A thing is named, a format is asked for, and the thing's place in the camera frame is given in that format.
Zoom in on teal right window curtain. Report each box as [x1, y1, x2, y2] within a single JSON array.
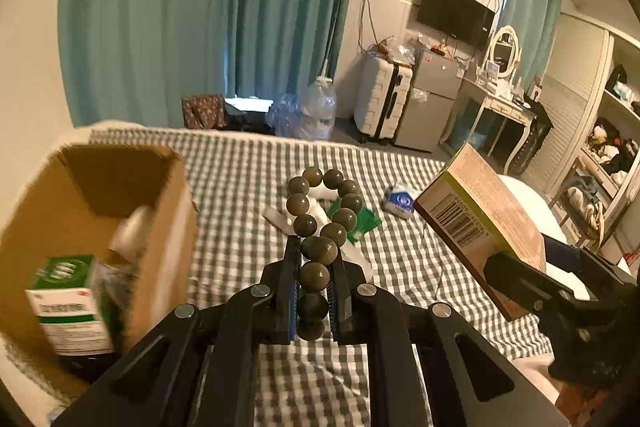
[[500, 0, 562, 91]]

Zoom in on green white medicine box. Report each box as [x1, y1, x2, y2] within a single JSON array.
[[25, 255, 122, 357]]

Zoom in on grey checkered tablecloth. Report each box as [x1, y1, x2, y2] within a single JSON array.
[[86, 126, 554, 427]]

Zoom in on tan yellow carton box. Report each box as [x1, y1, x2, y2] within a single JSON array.
[[413, 144, 546, 322]]

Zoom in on white oval vanity mirror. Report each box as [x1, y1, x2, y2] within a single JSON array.
[[480, 25, 523, 81]]

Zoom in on person's hand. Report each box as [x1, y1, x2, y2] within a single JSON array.
[[555, 384, 615, 426]]

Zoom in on large clear water jug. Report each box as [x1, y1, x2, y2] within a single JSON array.
[[299, 76, 337, 141]]

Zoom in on green snack packet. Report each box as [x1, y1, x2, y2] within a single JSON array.
[[326, 199, 383, 244]]

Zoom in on white vanity table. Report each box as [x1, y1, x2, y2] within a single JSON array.
[[440, 79, 553, 176]]

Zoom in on dark bead bracelet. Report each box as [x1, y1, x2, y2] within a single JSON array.
[[285, 166, 365, 342]]

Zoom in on white wardrobe with louvres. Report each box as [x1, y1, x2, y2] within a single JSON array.
[[522, 14, 639, 260]]

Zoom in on white paper cup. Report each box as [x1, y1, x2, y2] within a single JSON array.
[[108, 205, 155, 263]]

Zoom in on white suitcase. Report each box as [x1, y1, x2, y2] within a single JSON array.
[[354, 54, 412, 141]]

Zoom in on brown patterned stool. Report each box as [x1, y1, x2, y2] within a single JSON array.
[[181, 94, 227, 130]]

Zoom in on white foam strip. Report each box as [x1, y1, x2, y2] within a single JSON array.
[[262, 199, 373, 283]]

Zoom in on white glove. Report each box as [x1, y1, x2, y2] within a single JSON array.
[[306, 184, 338, 229]]

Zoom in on black wall television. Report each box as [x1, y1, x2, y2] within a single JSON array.
[[416, 0, 496, 50]]

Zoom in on grey mini fridge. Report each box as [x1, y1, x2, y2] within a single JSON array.
[[394, 48, 461, 152]]

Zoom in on brown cardboard box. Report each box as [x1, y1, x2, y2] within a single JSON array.
[[1, 144, 198, 400]]

